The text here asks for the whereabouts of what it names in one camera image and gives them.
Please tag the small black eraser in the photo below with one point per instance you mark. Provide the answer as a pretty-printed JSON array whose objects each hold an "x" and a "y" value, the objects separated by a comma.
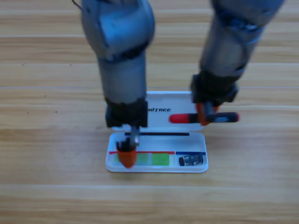
[{"x": 190, "y": 160}]

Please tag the dark-tipped orange gripper finger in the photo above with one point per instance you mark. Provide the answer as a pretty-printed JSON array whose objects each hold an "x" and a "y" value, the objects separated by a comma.
[{"x": 216, "y": 109}]

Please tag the green and white pen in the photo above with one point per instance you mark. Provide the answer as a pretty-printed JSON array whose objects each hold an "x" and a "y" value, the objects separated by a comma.
[{"x": 158, "y": 159}]

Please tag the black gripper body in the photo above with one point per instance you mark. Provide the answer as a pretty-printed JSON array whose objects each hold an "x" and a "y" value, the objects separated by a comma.
[
  {"x": 212, "y": 91},
  {"x": 126, "y": 114}
]

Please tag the red and black whiteboard marker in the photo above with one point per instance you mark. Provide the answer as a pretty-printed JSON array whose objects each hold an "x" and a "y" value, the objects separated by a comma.
[{"x": 182, "y": 118}]

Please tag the white Unitree pencil case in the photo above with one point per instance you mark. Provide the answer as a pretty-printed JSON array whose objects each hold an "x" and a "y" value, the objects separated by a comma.
[{"x": 168, "y": 142}]

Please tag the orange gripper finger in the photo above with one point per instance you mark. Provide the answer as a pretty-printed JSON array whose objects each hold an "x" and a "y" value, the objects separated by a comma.
[
  {"x": 202, "y": 115},
  {"x": 127, "y": 158}
]

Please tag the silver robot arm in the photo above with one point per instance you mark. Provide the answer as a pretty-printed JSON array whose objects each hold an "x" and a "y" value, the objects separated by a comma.
[
  {"x": 229, "y": 46},
  {"x": 121, "y": 46}
]

